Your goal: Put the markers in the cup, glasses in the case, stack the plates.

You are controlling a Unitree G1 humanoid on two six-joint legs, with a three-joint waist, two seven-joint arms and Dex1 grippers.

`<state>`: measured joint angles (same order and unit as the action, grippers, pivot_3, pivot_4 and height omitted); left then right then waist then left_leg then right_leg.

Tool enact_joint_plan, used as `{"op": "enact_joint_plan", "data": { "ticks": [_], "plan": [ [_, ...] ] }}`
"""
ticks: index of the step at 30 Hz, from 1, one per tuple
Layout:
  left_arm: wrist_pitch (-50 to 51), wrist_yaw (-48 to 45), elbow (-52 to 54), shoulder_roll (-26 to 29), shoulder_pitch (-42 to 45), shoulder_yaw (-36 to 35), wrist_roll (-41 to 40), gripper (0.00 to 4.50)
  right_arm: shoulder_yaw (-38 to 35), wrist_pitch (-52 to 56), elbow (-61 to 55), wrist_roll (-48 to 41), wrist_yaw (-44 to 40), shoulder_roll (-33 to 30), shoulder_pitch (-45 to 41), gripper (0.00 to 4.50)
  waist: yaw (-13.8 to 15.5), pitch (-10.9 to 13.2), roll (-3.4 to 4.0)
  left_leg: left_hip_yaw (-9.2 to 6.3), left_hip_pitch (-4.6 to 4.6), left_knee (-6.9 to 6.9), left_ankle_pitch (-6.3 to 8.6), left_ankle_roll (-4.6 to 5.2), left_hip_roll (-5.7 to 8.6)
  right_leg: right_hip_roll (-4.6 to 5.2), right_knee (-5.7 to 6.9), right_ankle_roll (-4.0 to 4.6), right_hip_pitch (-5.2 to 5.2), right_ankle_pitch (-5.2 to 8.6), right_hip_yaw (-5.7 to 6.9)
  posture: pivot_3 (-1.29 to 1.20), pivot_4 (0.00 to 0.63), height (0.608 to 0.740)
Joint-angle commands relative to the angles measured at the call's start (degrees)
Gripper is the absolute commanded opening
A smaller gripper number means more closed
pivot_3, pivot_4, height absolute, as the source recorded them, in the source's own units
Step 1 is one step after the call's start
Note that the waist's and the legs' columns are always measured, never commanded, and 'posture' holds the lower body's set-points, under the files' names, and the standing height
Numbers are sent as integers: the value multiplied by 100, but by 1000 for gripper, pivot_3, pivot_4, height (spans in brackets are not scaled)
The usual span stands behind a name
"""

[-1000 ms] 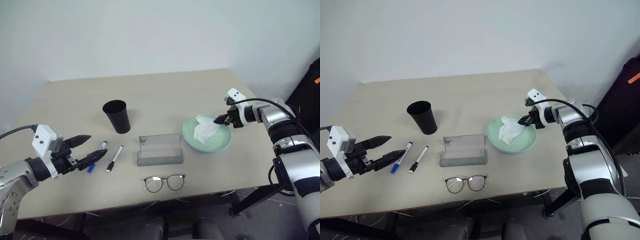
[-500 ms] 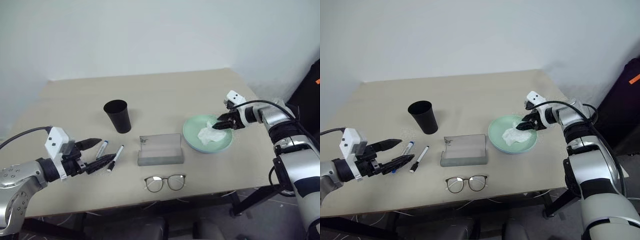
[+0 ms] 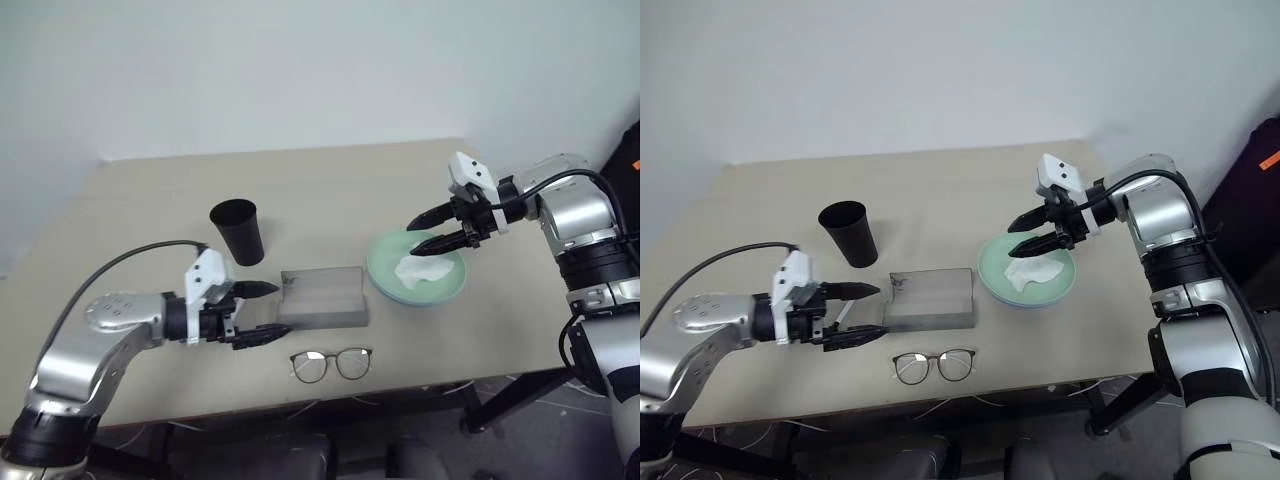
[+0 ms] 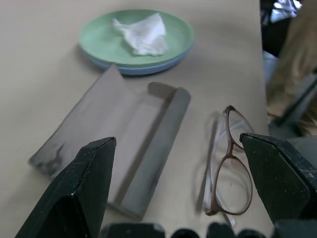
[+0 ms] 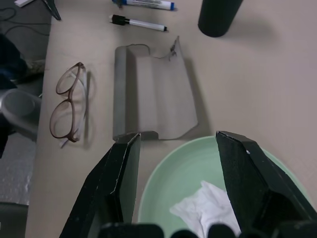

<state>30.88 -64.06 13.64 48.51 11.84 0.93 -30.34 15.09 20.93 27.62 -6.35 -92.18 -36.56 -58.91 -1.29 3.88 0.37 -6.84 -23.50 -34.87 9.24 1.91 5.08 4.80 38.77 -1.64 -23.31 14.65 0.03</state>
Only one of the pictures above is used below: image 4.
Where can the crumpled white tissue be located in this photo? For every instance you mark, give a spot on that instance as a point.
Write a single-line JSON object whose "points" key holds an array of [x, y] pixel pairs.
{"points": [[142, 34]]}

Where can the blue plate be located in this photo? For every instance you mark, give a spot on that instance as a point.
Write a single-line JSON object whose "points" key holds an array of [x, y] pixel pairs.
{"points": [[148, 68]]}

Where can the green plate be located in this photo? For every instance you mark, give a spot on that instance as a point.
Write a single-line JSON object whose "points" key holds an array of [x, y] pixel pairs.
{"points": [[138, 39]]}

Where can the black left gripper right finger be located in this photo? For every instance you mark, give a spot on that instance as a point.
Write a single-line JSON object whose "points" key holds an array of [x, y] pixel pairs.
{"points": [[277, 178]]}

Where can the brown framed glasses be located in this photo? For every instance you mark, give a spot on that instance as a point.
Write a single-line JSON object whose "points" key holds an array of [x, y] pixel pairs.
{"points": [[229, 163]]}

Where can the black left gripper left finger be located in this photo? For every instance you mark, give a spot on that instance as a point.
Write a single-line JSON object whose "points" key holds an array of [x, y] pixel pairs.
{"points": [[81, 188]]}

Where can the open grey glasses case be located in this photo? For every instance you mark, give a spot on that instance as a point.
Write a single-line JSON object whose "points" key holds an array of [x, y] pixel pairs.
{"points": [[111, 138]]}

